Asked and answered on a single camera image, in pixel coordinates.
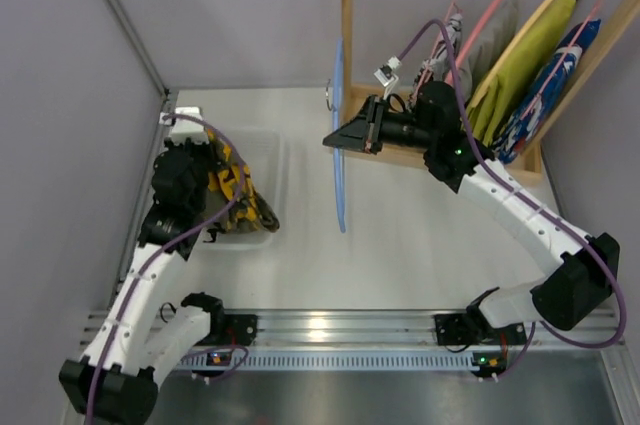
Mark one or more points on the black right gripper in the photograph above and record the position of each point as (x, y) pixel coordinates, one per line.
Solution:
(375, 124)

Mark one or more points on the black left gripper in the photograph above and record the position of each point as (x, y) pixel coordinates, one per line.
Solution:
(187, 146)

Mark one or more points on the light blue hanger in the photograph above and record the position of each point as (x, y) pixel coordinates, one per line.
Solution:
(334, 96)

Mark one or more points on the camouflage trousers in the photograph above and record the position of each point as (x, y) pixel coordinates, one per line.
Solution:
(230, 181)

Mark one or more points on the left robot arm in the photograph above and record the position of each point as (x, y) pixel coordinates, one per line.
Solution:
(118, 376)

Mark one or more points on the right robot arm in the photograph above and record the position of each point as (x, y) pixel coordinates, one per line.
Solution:
(578, 268)

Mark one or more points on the white black printed trousers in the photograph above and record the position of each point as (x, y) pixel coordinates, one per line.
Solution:
(445, 45)

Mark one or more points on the lime green trousers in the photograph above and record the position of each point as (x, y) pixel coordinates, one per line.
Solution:
(507, 82)

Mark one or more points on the grey trousers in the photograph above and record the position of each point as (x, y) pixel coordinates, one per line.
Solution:
(488, 46)

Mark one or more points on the blue white red trousers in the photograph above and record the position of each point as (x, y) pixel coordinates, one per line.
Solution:
(512, 140)

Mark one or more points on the wooden hanger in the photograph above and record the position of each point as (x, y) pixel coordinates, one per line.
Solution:
(543, 25)

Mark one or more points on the pink hanger under blue trousers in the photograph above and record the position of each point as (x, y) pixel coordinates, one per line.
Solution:
(554, 76)

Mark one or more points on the clear plastic basket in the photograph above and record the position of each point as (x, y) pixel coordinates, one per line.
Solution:
(264, 150)

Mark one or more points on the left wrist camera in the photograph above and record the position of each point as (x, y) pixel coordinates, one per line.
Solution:
(182, 130)

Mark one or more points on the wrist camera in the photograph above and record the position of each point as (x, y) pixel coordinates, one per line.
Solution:
(182, 130)
(387, 77)

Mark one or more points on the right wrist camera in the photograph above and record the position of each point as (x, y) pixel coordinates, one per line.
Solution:
(387, 77)

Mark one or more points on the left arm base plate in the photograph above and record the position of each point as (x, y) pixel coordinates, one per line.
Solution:
(236, 329)

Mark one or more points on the aluminium rail base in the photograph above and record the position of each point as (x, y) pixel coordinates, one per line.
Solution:
(335, 330)

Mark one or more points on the grey slotted cable duct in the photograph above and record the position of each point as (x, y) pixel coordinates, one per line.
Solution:
(344, 360)

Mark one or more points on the pink wire hanger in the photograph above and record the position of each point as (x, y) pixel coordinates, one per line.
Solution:
(453, 8)

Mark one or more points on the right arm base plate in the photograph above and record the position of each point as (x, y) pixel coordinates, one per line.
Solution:
(463, 329)

